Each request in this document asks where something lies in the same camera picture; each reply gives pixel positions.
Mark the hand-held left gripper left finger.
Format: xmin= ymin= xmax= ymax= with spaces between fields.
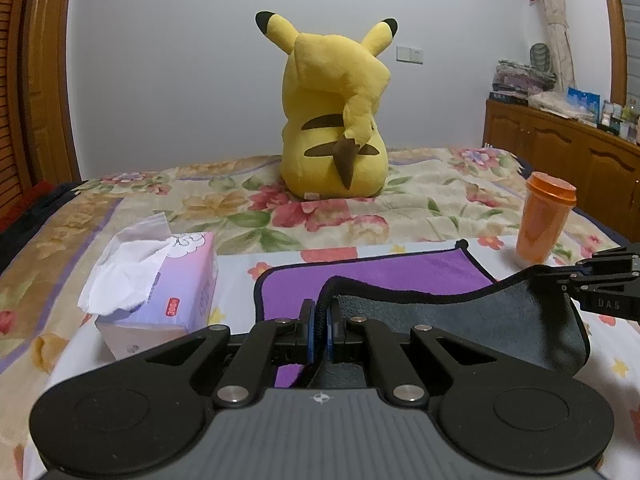
xmin=145 ymin=300 xmax=317 ymax=409

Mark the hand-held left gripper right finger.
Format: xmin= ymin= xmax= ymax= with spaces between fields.
xmin=326 ymin=304 xmax=496 ymax=406

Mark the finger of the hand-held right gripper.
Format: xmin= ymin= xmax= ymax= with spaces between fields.
xmin=530 ymin=265 xmax=640 ymax=322
xmin=575 ymin=245 xmax=640 ymax=281

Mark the purple and grey towel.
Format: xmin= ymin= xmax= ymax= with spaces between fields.
xmin=252 ymin=239 xmax=591 ymax=391

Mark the orange plastic cup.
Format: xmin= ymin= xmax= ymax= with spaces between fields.
xmin=516 ymin=171 xmax=578 ymax=266

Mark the purple tissue box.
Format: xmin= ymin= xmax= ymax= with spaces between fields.
xmin=77 ymin=212 xmax=220 ymax=362

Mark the wooden cabinet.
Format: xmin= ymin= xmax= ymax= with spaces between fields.
xmin=482 ymin=98 xmax=640 ymax=241

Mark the floral blanket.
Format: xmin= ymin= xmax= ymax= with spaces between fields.
xmin=0 ymin=146 xmax=640 ymax=480

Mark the blue picture card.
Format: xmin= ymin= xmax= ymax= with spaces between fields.
xmin=566 ymin=86 xmax=603 ymax=126

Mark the beige cloth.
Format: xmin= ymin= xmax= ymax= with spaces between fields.
xmin=527 ymin=91 xmax=598 ymax=121

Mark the stack of magazines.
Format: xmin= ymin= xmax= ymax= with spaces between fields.
xmin=492 ymin=59 xmax=556 ymax=107

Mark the grey-green ornament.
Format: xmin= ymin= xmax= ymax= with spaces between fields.
xmin=530 ymin=42 xmax=551 ymax=75

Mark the yellow plush toy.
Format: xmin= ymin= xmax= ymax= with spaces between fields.
xmin=255 ymin=10 xmax=399 ymax=201

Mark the beige curtain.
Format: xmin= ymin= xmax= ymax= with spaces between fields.
xmin=529 ymin=0 xmax=577 ymax=94

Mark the dark cloth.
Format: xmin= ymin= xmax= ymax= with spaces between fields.
xmin=0 ymin=180 xmax=87 ymax=272

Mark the wooden door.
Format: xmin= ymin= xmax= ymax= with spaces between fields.
xmin=0 ymin=0 xmax=82 ymax=221

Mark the wooden window frame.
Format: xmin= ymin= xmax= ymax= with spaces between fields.
xmin=597 ymin=0 xmax=632 ymax=107

